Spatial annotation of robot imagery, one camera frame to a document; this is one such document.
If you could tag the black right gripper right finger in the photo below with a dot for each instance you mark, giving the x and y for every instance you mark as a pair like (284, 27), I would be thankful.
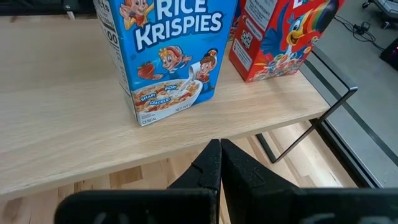
(255, 199)

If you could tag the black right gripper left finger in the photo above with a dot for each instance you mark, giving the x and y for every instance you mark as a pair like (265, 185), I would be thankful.
(199, 199)

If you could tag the blue Rice Krispies cereal box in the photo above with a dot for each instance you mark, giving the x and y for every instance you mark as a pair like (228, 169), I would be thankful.
(174, 62)

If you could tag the red Froot Loops cereal box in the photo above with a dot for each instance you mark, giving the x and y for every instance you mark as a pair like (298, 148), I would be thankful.
(280, 46)
(235, 18)

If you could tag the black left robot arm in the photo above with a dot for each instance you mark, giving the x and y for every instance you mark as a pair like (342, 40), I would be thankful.
(31, 6)

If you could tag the black device red light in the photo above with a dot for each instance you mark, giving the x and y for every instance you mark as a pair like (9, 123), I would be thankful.
(390, 54)

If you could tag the black metal table frame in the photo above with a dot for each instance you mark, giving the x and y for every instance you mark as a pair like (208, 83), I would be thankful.
(348, 155)

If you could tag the wooden shelf black metal frame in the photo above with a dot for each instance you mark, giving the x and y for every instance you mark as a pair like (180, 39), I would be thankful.
(62, 109)

